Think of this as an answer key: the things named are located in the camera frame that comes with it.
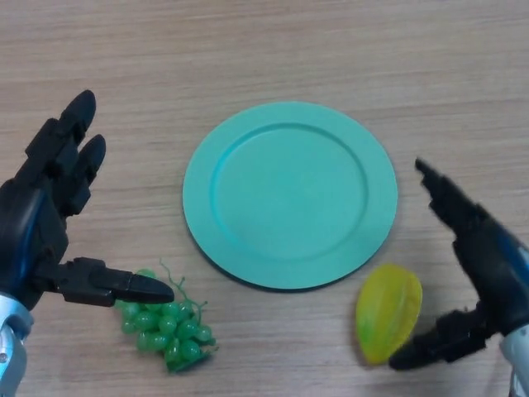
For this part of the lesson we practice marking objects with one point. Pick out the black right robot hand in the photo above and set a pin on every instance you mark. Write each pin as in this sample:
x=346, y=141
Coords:
x=492, y=264

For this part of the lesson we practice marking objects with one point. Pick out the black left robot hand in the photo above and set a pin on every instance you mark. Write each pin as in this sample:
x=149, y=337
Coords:
x=29, y=223

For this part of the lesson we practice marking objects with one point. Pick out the yellow starfruit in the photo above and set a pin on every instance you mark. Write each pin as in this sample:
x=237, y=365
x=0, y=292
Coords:
x=388, y=310

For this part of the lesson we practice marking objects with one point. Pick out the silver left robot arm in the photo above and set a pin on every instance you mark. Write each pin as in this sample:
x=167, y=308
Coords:
x=10, y=351

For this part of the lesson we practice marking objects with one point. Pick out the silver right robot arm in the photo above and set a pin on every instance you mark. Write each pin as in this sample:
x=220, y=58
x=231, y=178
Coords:
x=518, y=360

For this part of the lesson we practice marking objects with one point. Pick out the green round plate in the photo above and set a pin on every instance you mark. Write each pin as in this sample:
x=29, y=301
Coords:
x=289, y=198

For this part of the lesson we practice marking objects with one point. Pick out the green grape bunch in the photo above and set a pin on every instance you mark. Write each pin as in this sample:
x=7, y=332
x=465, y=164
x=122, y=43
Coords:
x=169, y=331

